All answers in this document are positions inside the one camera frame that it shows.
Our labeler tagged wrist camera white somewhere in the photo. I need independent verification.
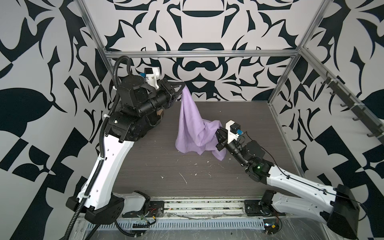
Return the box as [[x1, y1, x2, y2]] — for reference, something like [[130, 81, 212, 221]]
[[144, 67, 161, 90], [226, 120, 243, 144]]

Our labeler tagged wall hook rail grey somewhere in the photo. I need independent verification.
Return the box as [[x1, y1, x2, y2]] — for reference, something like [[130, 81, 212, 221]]
[[322, 72, 384, 145]]

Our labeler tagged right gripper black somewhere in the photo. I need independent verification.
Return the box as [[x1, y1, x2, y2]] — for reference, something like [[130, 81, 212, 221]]
[[216, 124, 252, 169]]

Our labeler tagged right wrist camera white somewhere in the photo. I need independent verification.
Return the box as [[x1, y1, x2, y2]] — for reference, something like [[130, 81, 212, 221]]
[[226, 120, 243, 144]]

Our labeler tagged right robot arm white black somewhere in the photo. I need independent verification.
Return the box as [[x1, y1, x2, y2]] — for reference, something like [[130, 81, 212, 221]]
[[216, 124, 360, 240]]

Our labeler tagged green circuit board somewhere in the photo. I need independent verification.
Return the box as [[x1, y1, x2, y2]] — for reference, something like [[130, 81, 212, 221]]
[[263, 218, 282, 236]]

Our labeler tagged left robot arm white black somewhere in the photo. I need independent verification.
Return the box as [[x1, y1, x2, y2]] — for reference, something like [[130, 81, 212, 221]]
[[66, 75, 186, 225]]

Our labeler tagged purple cloth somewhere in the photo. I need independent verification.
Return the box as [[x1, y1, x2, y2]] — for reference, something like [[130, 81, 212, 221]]
[[176, 87, 226, 161]]

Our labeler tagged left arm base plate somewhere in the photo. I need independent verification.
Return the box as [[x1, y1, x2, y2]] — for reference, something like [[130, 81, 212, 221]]
[[122, 201, 165, 218]]

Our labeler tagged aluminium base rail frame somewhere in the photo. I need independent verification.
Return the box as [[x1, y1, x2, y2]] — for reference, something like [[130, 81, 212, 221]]
[[74, 196, 332, 223]]

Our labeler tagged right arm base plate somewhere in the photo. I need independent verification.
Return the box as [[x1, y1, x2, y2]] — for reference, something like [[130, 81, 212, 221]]
[[244, 200, 286, 217]]

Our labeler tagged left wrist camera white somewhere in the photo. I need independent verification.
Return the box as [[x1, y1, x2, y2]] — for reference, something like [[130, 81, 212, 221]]
[[144, 67, 161, 90]]

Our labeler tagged white slotted cable duct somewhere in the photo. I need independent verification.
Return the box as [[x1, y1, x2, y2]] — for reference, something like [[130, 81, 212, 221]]
[[99, 219, 265, 231]]

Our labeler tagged horizontal aluminium frame bar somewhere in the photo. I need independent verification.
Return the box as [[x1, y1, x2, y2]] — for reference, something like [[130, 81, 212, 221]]
[[104, 50, 298, 59]]

